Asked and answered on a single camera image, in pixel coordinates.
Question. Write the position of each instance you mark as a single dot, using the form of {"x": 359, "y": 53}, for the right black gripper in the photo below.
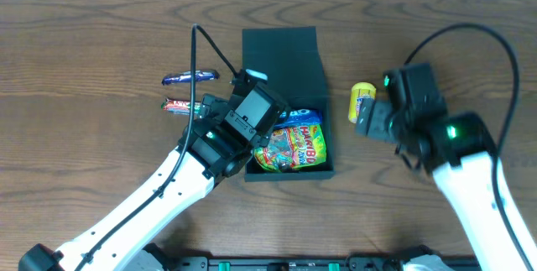
{"x": 373, "y": 119}

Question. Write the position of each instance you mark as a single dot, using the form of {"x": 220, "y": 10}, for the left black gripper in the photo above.
{"x": 211, "y": 106}

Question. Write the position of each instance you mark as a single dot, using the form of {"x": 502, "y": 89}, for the green Haribo gummy bag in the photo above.
{"x": 292, "y": 148}

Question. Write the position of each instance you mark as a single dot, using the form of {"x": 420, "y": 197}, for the blue Oreo cookie pack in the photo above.
{"x": 298, "y": 117}

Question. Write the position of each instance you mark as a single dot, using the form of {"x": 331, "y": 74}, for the yellow Mentos gum bottle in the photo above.
{"x": 359, "y": 92}

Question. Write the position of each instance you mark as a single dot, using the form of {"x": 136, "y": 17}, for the blue foil chocolate bar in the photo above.
{"x": 187, "y": 77}

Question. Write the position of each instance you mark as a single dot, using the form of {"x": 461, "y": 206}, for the red green KitKat Milo bar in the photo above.
{"x": 180, "y": 107}

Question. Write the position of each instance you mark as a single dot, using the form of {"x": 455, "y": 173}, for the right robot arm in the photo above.
{"x": 459, "y": 153}

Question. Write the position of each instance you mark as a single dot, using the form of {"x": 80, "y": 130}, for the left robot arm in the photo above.
{"x": 215, "y": 145}

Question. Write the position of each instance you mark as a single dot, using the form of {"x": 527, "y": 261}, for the dark green open gift box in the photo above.
{"x": 291, "y": 60}

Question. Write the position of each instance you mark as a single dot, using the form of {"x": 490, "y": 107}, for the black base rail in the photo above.
{"x": 354, "y": 263}

